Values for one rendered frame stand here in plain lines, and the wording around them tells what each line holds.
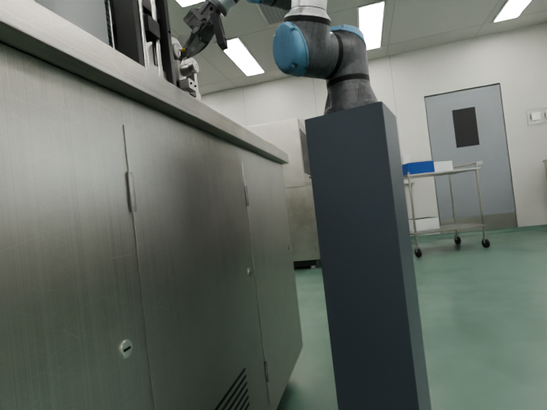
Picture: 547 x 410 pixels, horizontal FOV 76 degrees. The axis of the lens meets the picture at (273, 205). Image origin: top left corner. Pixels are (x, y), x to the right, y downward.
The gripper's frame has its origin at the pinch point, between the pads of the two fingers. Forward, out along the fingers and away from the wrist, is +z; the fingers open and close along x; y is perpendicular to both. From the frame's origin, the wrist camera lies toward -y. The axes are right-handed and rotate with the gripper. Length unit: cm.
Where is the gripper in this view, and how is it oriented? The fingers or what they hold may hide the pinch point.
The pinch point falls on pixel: (185, 57)
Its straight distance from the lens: 135.1
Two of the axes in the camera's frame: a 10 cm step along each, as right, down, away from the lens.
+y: -7.0, -6.9, 1.7
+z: -6.7, 7.2, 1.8
